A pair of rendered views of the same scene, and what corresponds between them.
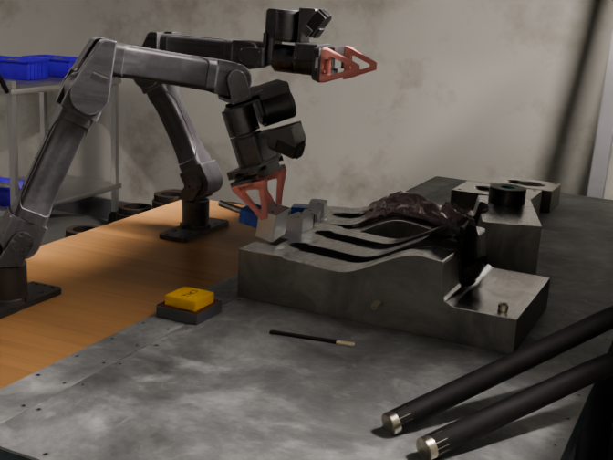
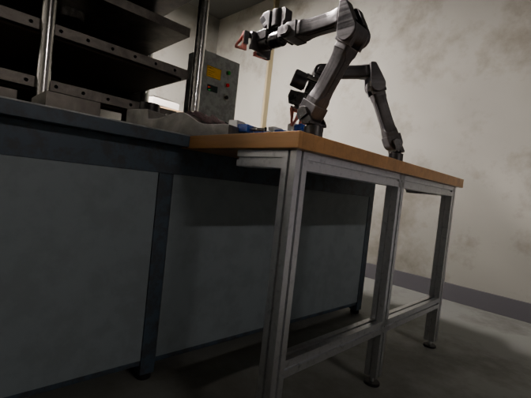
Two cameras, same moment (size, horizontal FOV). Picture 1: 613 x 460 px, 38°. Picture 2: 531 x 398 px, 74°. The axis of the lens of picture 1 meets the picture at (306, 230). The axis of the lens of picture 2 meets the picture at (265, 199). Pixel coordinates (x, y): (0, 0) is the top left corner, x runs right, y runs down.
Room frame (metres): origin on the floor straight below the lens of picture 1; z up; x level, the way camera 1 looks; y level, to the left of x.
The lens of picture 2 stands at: (3.11, 0.55, 0.66)
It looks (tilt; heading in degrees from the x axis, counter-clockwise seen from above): 2 degrees down; 201
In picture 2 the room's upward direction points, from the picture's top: 6 degrees clockwise
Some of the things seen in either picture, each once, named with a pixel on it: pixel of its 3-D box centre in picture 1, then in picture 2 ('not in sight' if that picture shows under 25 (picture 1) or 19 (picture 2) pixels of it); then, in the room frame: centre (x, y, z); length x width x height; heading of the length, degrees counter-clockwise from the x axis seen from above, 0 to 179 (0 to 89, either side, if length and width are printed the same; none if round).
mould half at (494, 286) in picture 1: (395, 266); not in sight; (1.55, -0.16, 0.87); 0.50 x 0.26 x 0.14; 65
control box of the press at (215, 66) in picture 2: not in sight; (203, 169); (1.06, -0.71, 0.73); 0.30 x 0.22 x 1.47; 155
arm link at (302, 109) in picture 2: (200, 186); (312, 118); (1.98, 0.24, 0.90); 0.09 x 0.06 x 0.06; 156
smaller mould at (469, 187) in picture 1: (495, 203); (64, 110); (2.29, -0.49, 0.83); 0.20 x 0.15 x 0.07; 65
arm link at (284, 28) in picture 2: (274, 36); (284, 24); (1.92, 0.09, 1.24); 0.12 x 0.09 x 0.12; 66
